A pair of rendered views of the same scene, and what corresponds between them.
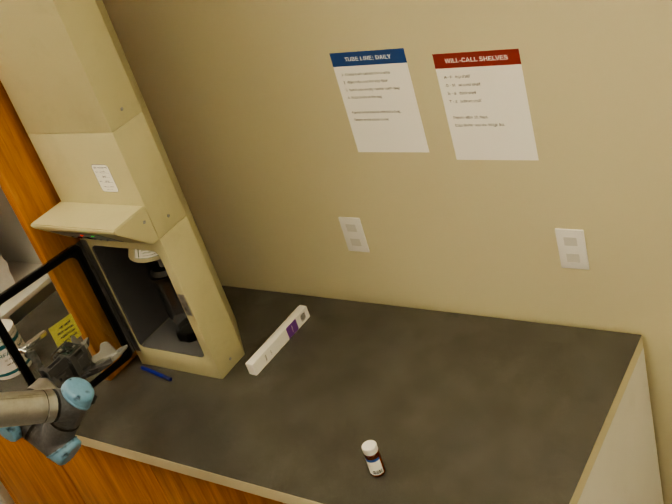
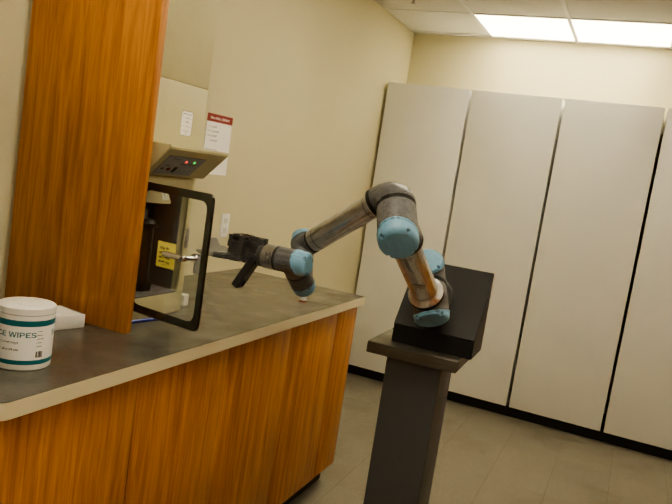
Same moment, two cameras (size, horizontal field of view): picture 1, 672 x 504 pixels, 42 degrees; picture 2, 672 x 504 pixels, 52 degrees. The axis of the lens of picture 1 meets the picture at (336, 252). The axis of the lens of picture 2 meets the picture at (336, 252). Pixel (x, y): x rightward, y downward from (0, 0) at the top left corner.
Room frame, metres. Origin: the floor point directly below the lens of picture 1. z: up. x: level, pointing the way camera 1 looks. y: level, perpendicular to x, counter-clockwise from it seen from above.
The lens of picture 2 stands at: (2.26, 2.85, 1.51)
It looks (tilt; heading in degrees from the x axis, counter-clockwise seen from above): 7 degrees down; 252
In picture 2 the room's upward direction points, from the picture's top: 9 degrees clockwise
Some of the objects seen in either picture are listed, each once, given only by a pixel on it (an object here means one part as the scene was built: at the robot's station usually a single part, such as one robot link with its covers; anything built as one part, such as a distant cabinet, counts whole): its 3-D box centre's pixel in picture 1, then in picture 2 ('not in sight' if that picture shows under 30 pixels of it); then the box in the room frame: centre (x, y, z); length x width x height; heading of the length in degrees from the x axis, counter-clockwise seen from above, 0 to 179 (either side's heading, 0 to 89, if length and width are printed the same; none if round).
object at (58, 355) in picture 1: (66, 369); (248, 249); (1.86, 0.72, 1.22); 0.12 x 0.08 x 0.09; 139
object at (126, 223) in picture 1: (93, 231); (185, 162); (2.07, 0.57, 1.46); 0.32 x 0.12 x 0.10; 50
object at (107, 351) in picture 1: (108, 350); not in sight; (1.89, 0.62, 1.22); 0.09 x 0.03 x 0.06; 103
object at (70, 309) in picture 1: (63, 332); (168, 254); (2.10, 0.78, 1.19); 0.30 x 0.01 x 0.40; 130
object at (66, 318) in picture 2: not in sight; (48, 318); (2.42, 0.73, 0.96); 0.16 x 0.12 x 0.04; 39
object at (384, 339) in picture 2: not in sight; (422, 348); (1.16, 0.61, 0.92); 0.32 x 0.32 x 0.04; 51
